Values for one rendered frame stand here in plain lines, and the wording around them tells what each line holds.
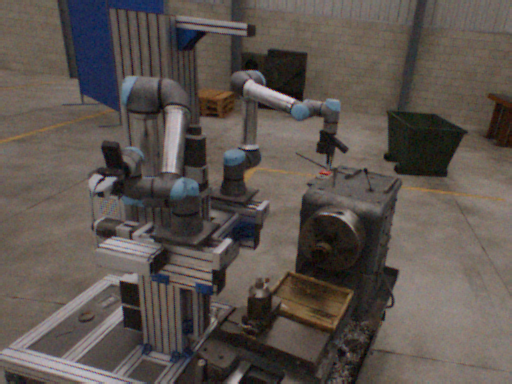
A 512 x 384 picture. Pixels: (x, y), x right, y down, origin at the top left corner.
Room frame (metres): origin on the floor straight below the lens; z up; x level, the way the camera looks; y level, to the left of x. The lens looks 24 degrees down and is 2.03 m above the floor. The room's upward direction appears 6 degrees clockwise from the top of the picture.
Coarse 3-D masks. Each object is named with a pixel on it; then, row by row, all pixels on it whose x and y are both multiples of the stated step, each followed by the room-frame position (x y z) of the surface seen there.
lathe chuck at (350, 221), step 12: (312, 216) 1.77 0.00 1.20; (324, 216) 1.74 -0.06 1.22; (336, 216) 1.72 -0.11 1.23; (348, 216) 1.76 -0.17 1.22; (312, 228) 1.76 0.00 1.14; (336, 228) 1.72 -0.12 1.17; (348, 228) 1.70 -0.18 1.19; (360, 228) 1.75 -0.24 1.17; (300, 240) 1.78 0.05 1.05; (312, 240) 1.76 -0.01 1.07; (348, 240) 1.69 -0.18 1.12; (360, 240) 1.70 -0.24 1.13; (324, 264) 1.73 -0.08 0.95; (336, 264) 1.71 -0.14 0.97; (348, 264) 1.69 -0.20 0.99
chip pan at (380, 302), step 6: (390, 276) 2.33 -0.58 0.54; (384, 282) 2.25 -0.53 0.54; (390, 282) 2.26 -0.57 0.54; (384, 288) 2.18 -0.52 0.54; (390, 288) 2.19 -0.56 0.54; (378, 294) 2.10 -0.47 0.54; (384, 294) 2.11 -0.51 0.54; (378, 300) 2.04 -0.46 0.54; (384, 300) 2.05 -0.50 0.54; (378, 306) 1.98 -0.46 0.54; (372, 312) 1.92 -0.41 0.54; (378, 312) 1.92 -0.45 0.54; (372, 318) 1.86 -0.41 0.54; (378, 318) 1.87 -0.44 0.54; (366, 324) 1.80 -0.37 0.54; (372, 324) 1.81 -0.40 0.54; (366, 354) 1.57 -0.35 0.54
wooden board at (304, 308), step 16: (288, 272) 1.70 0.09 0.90; (272, 288) 1.55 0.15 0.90; (288, 288) 1.59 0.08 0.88; (304, 288) 1.60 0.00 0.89; (320, 288) 1.62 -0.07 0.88; (336, 288) 1.61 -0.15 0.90; (288, 304) 1.47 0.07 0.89; (304, 304) 1.48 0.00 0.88; (320, 304) 1.49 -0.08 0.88; (336, 304) 1.50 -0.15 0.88; (304, 320) 1.36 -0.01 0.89; (320, 320) 1.38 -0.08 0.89; (336, 320) 1.37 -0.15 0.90
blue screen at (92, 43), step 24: (72, 0) 8.61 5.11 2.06; (96, 0) 7.79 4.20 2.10; (120, 0) 7.11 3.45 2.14; (144, 0) 6.54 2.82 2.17; (72, 24) 8.76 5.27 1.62; (96, 24) 7.89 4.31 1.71; (96, 48) 8.00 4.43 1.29; (96, 72) 8.11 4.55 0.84; (96, 96) 8.23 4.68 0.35; (120, 120) 7.46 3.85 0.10
